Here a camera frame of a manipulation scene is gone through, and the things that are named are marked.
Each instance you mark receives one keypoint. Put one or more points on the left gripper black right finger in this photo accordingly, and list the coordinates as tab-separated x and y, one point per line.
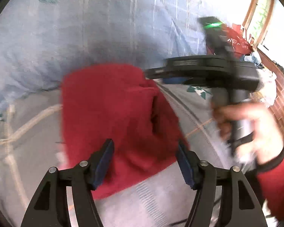
224	197

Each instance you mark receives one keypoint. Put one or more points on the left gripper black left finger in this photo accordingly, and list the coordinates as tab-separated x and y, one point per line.
65	196

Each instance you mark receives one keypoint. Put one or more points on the red sweater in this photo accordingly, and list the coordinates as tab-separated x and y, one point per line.
116	101

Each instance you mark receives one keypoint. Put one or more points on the red sleeve forearm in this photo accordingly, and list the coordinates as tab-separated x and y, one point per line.
271	178

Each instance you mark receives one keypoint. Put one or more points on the person's right hand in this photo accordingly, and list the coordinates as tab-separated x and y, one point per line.
267	142

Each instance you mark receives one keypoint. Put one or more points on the red plastic bag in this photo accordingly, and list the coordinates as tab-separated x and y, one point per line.
239	45

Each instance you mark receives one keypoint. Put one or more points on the grey star-print bed sheet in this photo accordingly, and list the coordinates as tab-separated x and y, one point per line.
31	142

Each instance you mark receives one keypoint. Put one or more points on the blue plaid pillow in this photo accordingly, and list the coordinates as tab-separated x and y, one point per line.
43	40

